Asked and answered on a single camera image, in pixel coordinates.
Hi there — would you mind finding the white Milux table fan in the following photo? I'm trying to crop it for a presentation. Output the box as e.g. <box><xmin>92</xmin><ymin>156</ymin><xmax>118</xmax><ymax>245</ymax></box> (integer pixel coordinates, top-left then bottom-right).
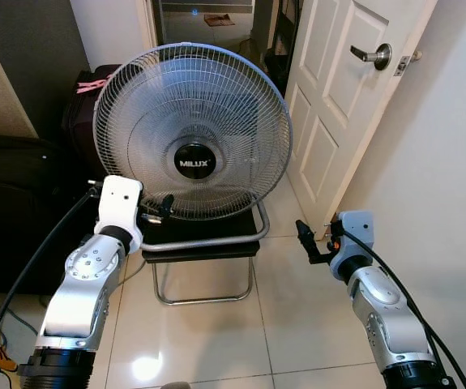
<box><xmin>93</xmin><ymin>42</ymin><xmax>293</xmax><ymax>221</ymax></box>

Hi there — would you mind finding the dark suitcase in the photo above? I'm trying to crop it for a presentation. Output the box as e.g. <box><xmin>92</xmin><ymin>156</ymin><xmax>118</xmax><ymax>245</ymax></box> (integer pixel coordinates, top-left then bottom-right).
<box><xmin>61</xmin><ymin>65</ymin><xmax>128</xmax><ymax>175</ymax></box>

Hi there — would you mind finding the white panelled door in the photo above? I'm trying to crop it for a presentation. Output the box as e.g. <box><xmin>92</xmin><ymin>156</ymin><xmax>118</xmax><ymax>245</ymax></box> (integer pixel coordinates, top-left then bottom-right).
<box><xmin>284</xmin><ymin>0</ymin><xmax>438</xmax><ymax>237</ymax></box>

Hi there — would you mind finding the large black bag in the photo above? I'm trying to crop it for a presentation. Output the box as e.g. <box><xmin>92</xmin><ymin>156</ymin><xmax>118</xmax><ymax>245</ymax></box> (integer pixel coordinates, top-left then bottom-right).
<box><xmin>0</xmin><ymin>134</ymin><xmax>96</xmax><ymax>297</ymax></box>

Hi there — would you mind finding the pink ribbon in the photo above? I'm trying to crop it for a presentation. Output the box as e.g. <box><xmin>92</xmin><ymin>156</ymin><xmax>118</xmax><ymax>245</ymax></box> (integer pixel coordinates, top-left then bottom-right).
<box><xmin>77</xmin><ymin>71</ymin><xmax>110</xmax><ymax>92</ymax></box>

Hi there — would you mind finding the small brown floor mat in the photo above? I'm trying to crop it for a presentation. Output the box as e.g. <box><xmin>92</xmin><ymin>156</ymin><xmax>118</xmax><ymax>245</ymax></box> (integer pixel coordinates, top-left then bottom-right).
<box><xmin>203</xmin><ymin>12</ymin><xmax>235</xmax><ymax>27</ymax></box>

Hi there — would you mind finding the metal door latch plate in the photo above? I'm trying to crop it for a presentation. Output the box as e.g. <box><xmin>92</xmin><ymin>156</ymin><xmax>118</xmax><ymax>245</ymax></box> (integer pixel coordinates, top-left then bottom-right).
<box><xmin>393</xmin><ymin>50</ymin><xmax>422</xmax><ymax>77</ymax></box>

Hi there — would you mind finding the dark appliance with blue light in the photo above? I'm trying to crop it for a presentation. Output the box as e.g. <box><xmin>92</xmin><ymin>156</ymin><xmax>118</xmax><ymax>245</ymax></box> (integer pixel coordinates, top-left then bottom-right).
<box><xmin>161</xmin><ymin>0</ymin><xmax>254</xmax><ymax>17</ymax></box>

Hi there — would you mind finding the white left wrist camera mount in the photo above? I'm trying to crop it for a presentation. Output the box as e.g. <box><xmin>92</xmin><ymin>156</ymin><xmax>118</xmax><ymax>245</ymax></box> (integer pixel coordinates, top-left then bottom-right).
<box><xmin>95</xmin><ymin>175</ymin><xmax>144</xmax><ymax>252</ymax></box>

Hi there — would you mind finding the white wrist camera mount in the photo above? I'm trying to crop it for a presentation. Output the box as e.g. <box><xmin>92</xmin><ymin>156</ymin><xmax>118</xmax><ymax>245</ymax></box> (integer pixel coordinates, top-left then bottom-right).
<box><xmin>95</xmin><ymin>175</ymin><xmax>144</xmax><ymax>252</ymax></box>
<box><xmin>330</xmin><ymin>211</ymin><xmax>375</xmax><ymax>272</ymax></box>

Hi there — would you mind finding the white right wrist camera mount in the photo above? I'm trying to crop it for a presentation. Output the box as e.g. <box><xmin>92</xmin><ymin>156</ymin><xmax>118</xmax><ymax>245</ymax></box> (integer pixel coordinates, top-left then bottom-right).
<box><xmin>330</xmin><ymin>211</ymin><xmax>375</xmax><ymax>272</ymax></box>

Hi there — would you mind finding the black chrome frame chair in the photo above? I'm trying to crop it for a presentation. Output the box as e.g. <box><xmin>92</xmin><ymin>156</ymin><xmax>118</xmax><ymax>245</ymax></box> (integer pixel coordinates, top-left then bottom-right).
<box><xmin>139</xmin><ymin>199</ymin><xmax>271</xmax><ymax>306</ymax></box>

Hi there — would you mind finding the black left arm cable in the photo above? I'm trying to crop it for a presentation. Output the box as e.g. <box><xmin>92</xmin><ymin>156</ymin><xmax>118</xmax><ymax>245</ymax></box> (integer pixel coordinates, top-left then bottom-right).
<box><xmin>0</xmin><ymin>190</ymin><xmax>100</xmax><ymax>389</ymax></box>

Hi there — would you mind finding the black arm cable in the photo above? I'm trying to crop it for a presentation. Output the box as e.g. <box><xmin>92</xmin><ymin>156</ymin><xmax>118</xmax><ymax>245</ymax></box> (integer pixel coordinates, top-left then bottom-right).
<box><xmin>0</xmin><ymin>190</ymin><xmax>100</xmax><ymax>389</ymax></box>
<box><xmin>338</xmin><ymin>231</ymin><xmax>466</xmax><ymax>389</ymax></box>

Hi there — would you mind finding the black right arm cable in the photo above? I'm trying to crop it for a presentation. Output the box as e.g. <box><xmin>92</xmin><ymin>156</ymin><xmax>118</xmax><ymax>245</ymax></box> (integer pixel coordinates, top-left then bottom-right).
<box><xmin>338</xmin><ymin>231</ymin><xmax>466</xmax><ymax>389</ymax></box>

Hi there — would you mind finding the silver door lever handle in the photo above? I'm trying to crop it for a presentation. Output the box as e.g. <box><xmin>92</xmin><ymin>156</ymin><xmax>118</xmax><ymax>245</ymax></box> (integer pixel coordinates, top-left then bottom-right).
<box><xmin>350</xmin><ymin>43</ymin><xmax>393</xmax><ymax>71</ymax></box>

